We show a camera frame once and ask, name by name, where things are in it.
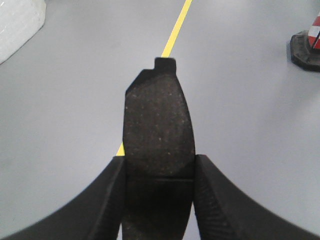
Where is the white plastic wrapped block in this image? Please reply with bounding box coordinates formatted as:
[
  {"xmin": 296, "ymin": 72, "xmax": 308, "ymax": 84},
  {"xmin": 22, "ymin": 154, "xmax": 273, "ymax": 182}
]
[{"xmin": 0, "ymin": 0, "xmax": 47, "ymax": 63}]

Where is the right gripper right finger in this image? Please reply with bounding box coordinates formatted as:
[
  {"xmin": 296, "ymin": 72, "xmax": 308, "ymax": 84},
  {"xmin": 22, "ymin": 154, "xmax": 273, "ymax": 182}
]
[{"xmin": 194, "ymin": 154, "xmax": 319, "ymax": 240}]

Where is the brake pad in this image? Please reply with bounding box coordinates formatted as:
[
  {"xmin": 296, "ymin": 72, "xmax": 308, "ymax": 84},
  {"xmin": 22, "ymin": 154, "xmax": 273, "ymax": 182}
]
[{"xmin": 122, "ymin": 57, "xmax": 195, "ymax": 240}]

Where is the red white traffic cone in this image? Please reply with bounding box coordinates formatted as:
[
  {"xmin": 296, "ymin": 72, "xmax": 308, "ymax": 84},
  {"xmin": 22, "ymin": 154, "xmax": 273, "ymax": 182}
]
[{"xmin": 290, "ymin": 13, "xmax": 320, "ymax": 72}]

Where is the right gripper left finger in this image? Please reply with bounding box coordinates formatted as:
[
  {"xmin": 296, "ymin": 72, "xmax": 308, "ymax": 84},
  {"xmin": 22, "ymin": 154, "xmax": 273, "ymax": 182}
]
[{"xmin": 7, "ymin": 156, "xmax": 126, "ymax": 240}]

